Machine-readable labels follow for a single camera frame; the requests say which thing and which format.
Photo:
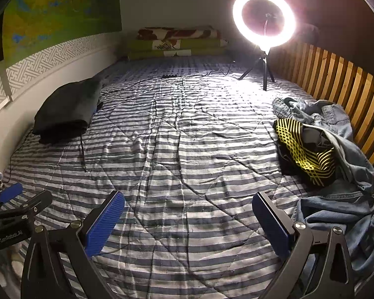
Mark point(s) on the bright ring light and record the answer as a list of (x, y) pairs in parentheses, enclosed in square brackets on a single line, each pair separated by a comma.
[(264, 23)]

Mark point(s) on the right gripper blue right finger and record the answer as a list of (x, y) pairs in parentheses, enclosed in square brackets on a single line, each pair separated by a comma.
[(315, 263)]

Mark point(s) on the black power strip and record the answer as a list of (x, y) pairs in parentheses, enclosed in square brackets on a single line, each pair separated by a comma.
[(169, 76)]

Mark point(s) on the green yellow wall map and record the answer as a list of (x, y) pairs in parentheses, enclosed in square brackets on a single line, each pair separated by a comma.
[(30, 26)]

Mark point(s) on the stacked folded blankets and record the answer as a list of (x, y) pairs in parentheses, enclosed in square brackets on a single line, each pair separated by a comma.
[(156, 42)]

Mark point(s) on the black yellow striped garment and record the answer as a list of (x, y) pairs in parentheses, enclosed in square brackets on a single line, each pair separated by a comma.
[(305, 152)]

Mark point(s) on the striped blue white bedspread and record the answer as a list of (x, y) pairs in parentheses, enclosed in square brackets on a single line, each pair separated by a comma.
[(188, 153)]

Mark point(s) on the folded dark clothes stack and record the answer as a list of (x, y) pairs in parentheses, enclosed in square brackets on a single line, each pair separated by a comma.
[(67, 112)]

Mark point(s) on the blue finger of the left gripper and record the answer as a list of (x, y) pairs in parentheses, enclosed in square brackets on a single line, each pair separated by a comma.
[(10, 192), (32, 207)]

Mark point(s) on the wooden slatted bed rail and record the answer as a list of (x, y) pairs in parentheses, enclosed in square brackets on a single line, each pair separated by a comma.
[(325, 75)]

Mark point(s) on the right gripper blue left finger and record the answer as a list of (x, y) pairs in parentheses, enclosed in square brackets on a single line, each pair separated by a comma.
[(44, 275)]

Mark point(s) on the light blue denim jeans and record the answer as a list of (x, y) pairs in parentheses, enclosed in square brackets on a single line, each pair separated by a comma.
[(348, 202)]

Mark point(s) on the black tripod stand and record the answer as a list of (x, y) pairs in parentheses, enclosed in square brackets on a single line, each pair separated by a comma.
[(266, 71)]

